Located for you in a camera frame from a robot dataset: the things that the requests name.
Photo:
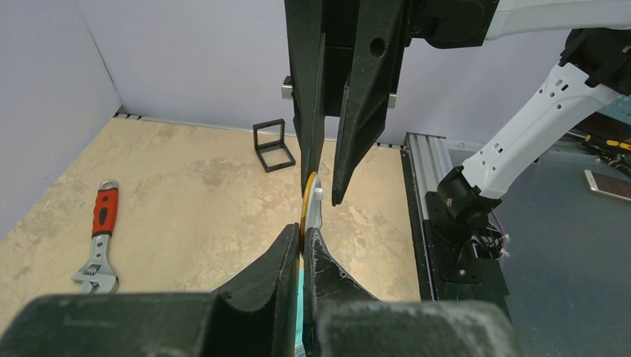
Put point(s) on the aluminium frame rail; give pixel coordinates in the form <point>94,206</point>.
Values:
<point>429,167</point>

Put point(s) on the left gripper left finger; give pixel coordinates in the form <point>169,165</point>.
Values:
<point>252,314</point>

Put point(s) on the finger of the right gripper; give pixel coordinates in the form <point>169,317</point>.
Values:
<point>367,89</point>
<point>306,47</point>

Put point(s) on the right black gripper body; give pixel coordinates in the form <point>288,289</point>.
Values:
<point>442,24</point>

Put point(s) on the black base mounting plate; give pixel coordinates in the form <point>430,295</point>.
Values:
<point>466,207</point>

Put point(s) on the adjustable wrench red handle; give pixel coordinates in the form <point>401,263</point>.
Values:
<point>96,276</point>

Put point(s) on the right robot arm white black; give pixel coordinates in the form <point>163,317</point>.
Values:
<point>592,72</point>

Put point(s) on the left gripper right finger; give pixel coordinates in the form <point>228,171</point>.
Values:
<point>341,318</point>

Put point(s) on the orange round brooch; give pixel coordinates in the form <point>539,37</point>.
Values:
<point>311,212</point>

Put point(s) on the small black wire stand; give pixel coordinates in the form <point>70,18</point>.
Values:
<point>279,144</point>

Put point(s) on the teal t-shirt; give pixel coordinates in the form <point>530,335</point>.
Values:
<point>299,350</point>

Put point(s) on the yellow black tool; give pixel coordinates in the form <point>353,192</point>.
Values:
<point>614,153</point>

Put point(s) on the smartphone on side surface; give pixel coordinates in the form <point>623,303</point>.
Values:
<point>609,186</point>

